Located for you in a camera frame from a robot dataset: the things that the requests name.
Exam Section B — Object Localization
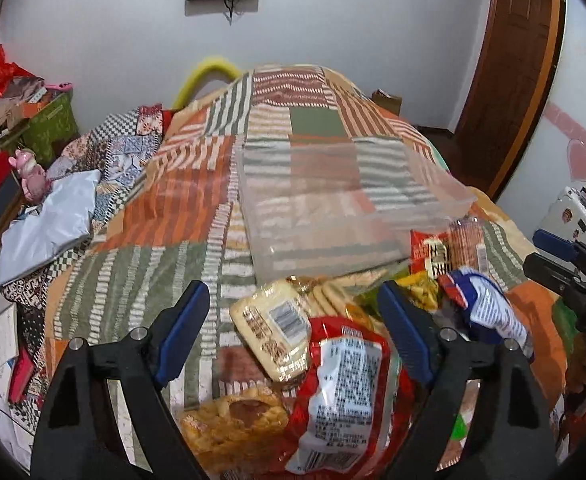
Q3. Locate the blue white snack packet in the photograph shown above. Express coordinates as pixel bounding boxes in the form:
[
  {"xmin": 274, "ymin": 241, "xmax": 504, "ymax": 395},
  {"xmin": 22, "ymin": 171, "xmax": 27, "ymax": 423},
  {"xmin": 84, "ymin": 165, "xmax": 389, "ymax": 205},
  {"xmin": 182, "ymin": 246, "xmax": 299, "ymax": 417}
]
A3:
[{"xmin": 437, "ymin": 266, "xmax": 535, "ymax": 361}]

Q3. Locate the pink pig toy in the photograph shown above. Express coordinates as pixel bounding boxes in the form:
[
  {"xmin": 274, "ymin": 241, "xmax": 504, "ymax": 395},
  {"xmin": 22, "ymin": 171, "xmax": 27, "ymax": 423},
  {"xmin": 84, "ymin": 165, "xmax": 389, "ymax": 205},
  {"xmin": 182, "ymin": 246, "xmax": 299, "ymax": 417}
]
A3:
[{"xmin": 10, "ymin": 148, "xmax": 51, "ymax": 205}]

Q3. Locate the red white snack bag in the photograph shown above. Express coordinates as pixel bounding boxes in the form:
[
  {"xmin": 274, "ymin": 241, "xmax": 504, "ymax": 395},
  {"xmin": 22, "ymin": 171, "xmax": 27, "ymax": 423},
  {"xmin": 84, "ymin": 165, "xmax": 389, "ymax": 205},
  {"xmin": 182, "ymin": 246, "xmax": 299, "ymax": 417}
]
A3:
[{"xmin": 278, "ymin": 316, "xmax": 414, "ymax": 479}]

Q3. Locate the red chinese label snack bag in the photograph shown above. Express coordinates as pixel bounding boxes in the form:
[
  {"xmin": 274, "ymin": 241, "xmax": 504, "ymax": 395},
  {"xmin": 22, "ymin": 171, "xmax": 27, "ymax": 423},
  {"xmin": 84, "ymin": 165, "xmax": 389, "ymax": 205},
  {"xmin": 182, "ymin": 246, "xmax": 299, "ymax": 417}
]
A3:
[{"xmin": 410, "ymin": 230, "xmax": 452, "ymax": 280}]

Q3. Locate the clear plastic storage bin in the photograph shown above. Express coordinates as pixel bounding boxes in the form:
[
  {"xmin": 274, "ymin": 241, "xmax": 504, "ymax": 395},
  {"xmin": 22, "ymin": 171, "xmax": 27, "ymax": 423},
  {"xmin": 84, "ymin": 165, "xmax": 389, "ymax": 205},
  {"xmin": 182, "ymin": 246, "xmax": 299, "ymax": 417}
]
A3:
[{"xmin": 238, "ymin": 138, "xmax": 476, "ymax": 284}]

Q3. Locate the golden fried snack pack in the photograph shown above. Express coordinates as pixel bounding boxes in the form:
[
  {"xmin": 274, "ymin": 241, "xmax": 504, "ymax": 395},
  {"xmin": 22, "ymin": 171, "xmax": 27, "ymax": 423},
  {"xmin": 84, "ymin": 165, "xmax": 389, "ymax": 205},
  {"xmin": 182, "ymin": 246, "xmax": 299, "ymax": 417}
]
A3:
[{"xmin": 179, "ymin": 386, "xmax": 290, "ymax": 474}]

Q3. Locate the yellow curved headboard tube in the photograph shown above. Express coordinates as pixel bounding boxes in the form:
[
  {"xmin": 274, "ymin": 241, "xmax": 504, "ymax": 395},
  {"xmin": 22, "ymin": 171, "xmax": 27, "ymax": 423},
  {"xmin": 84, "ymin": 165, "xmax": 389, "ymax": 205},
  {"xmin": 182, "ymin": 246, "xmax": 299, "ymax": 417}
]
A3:
[{"xmin": 171, "ymin": 56, "xmax": 243, "ymax": 112}]

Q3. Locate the brown wooden door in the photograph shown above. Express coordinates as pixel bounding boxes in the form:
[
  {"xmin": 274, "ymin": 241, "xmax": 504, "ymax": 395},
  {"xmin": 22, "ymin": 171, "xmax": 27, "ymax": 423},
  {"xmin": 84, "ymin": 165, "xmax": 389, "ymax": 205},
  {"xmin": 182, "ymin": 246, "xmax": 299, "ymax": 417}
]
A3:
[{"xmin": 453, "ymin": 0, "xmax": 565, "ymax": 200}]

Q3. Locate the white plastic mailer bag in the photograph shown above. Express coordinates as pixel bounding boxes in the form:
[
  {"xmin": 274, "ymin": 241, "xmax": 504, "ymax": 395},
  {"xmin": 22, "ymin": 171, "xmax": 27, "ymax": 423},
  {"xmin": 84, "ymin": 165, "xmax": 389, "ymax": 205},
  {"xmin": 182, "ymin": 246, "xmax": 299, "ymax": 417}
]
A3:
[{"xmin": 0, "ymin": 170, "xmax": 101, "ymax": 286}]

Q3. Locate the clear biscuit roll pack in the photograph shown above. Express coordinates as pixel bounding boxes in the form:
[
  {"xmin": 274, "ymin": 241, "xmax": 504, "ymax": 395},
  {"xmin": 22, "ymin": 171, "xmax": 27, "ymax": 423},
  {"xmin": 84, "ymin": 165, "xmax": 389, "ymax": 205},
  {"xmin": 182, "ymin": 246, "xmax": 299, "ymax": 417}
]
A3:
[{"xmin": 448, "ymin": 216, "xmax": 489, "ymax": 273}]

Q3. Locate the orange label cracker pack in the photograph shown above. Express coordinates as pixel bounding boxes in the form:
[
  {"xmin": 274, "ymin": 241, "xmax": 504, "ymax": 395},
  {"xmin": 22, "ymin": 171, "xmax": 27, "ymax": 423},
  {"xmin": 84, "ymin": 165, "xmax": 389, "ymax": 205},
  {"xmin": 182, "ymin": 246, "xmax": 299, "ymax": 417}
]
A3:
[{"xmin": 288, "ymin": 269, "xmax": 387, "ymax": 318}]

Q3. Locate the patchwork striped bed quilt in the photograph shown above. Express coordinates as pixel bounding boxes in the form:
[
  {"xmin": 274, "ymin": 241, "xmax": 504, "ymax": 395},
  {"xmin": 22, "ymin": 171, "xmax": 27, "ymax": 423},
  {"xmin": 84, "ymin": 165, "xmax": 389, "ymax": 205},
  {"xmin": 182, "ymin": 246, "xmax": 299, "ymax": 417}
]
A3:
[{"xmin": 46, "ymin": 65, "xmax": 566, "ymax": 476}]

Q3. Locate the brown cardboard box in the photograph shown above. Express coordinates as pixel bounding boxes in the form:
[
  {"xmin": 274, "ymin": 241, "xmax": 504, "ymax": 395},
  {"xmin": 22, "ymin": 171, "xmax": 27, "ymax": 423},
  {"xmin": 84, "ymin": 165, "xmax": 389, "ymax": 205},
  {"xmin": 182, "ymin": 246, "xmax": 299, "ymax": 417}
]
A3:
[{"xmin": 371, "ymin": 89, "xmax": 402, "ymax": 116}]

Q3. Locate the red plastic bag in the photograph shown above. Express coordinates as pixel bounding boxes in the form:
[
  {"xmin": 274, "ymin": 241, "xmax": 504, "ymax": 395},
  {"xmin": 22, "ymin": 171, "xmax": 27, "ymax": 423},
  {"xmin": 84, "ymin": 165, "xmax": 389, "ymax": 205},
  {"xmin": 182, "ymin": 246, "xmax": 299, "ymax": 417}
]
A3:
[{"xmin": 0, "ymin": 44, "xmax": 35, "ymax": 99}]

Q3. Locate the green patterned storage box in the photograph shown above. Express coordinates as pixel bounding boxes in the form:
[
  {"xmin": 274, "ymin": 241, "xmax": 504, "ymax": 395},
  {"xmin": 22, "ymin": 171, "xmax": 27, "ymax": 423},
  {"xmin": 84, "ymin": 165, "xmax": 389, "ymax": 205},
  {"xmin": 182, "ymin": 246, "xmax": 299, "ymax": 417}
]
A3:
[{"xmin": 0, "ymin": 92, "xmax": 79, "ymax": 169}]

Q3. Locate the checkered patterned blanket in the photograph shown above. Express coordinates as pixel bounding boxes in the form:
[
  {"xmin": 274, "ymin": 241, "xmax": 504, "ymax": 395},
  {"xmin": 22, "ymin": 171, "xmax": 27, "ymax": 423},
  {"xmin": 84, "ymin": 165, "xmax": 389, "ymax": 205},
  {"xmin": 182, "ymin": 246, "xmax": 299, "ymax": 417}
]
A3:
[{"xmin": 45, "ymin": 104, "xmax": 175, "ymax": 226}]

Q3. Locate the pale barcode cracker pack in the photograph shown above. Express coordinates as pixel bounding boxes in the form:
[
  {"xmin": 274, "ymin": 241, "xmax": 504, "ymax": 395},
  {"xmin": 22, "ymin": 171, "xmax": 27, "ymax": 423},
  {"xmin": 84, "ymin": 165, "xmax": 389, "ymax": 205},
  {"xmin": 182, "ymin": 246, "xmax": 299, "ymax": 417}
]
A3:
[{"xmin": 230, "ymin": 280, "xmax": 310, "ymax": 384}]

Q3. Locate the yellow mixed nuts snack bag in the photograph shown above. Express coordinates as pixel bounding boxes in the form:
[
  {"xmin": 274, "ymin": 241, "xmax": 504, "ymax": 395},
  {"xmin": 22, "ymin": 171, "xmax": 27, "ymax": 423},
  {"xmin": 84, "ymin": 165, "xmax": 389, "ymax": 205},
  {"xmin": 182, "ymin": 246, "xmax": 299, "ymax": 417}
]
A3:
[{"xmin": 396, "ymin": 271, "xmax": 440, "ymax": 312}]

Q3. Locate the white sticker covered suitcase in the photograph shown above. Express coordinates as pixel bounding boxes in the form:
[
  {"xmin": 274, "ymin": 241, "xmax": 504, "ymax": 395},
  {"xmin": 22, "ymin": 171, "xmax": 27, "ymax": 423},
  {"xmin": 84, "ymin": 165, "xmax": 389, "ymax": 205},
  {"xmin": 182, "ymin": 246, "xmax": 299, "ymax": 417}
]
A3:
[{"xmin": 538, "ymin": 186, "xmax": 586, "ymax": 244}]

